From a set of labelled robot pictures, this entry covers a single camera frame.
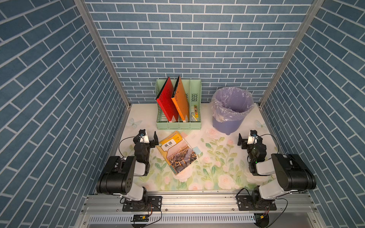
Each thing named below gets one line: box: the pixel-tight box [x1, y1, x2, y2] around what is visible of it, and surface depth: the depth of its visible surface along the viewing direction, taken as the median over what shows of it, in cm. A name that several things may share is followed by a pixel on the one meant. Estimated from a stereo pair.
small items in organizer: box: [191, 104, 199, 122], surface depth 114 cm
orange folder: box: [171, 75, 190, 123], surface depth 95 cm
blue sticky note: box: [192, 146, 202, 155], surface depth 98 cm
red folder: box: [155, 76, 180, 123], surface depth 89 cm
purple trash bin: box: [211, 86, 255, 136], surface depth 96 cm
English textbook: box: [155, 131, 199, 176], surface depth 93 cm
